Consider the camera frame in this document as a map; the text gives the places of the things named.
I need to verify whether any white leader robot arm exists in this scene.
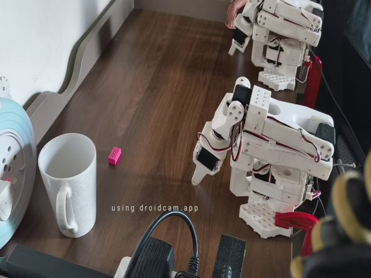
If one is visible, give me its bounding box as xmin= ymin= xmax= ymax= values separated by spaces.
xmin=239 ymin=0 xmax=324 ymax=92

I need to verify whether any small red block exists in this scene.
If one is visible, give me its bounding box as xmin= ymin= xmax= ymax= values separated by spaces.
xmin=107 ymin=147 xmax=122 ymax=166

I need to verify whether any person's hand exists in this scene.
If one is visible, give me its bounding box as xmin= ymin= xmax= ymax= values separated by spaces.
xmin=225 ymin=0 xmax=248 ymax=30

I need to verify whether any black box with green light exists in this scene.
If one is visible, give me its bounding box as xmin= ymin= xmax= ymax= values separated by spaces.
xmin=212 ymin=233 xmax=248 ymax=278

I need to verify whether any red table clamp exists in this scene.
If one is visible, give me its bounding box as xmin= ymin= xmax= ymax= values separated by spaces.
xmin=302 ymin=54 xmax=323 ymax=108
xmin=274 ymin=211 xmax=320 ymax=258

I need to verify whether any black power adapter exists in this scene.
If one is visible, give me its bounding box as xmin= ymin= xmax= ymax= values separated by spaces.
xmin=130 ymin=236 xmax=175 ymax=278

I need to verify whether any white power strip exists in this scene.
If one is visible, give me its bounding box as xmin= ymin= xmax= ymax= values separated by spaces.
xmin=115 ymin=255 xmax=137 ymax=278

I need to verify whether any white ceramic mug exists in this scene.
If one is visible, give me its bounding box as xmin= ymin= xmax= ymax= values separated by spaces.
xmin=38 ymin=133 xmax=97 ymax=239

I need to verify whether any black and yellow glove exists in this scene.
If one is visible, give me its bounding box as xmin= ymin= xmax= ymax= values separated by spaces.
xmin=289 ymin=150 xmax=371 ymax=278

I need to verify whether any grey wavy wooden board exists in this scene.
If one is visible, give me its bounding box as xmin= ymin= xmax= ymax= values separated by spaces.
xmin=21 ymin=0 xmax=232 ymax=140

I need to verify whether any flat black case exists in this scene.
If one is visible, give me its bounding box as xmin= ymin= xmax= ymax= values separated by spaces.
xmin=0 ymin=244 xmax=118 ymax=278

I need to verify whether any white flower ornament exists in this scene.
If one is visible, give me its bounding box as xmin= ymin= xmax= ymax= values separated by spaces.
xmin=0 ymin=76 xmax=11 ymax=98

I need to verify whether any red white black servo wire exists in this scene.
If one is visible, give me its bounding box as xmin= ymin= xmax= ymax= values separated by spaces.
xmin=197 ymin=115 xmax=247 ymax=163

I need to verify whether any thick black power cable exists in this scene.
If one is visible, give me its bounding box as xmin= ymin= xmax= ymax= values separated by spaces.
xmin=135 ymin=210 xmax=201 ymax=278

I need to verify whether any thin black cable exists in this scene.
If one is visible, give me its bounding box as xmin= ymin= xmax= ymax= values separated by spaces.
xmin=307 ymin=48 xmax=365 ymax=164

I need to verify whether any blue white cable reel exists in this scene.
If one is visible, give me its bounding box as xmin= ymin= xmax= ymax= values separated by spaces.
xmin=0 ymin=97 xmax=38 ymax=247

